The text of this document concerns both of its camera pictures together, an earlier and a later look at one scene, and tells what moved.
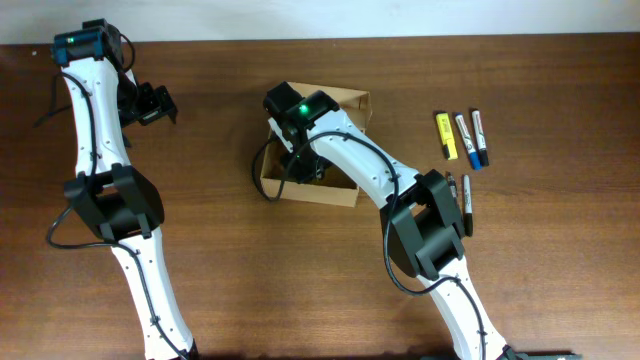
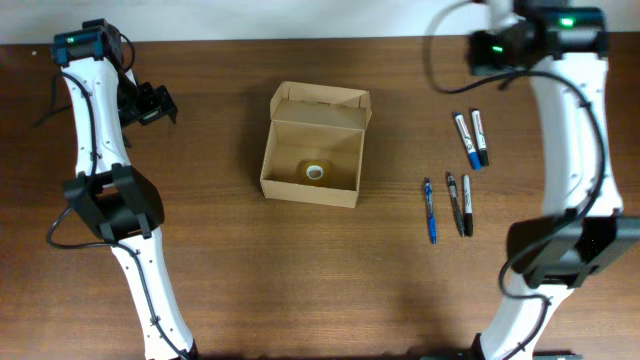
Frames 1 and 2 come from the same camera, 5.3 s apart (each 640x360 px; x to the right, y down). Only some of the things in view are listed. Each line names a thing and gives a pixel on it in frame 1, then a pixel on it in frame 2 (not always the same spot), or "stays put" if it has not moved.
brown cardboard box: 332,187 stays put
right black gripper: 304,167 to 485,55
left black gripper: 156,110 stays put
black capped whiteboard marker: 483,154 stays put
